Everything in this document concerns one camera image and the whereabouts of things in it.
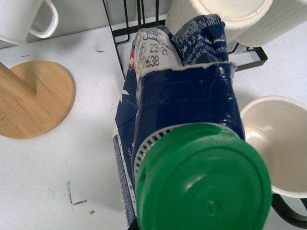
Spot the white mug on tree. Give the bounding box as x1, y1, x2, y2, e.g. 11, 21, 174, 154
0, 0, 59, 46

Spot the cream ribbed cup left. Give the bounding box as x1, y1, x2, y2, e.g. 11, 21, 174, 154
165, 0, 272, 42

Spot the wooden mug tree stand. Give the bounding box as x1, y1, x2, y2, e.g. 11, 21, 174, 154
0, 60, 75, 139

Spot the blue milk carton green cap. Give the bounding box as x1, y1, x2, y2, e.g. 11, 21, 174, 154
113, 14, 272, 230

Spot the cream ribbed cup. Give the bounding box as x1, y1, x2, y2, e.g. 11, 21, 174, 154
236, 0, 307, 47
165, 0, 272, 42

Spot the cream ribbed cup right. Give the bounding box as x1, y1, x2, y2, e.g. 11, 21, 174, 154
236, 0, 307, 47

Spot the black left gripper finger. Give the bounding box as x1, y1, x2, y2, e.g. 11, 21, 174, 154
272, 194, 307, 227

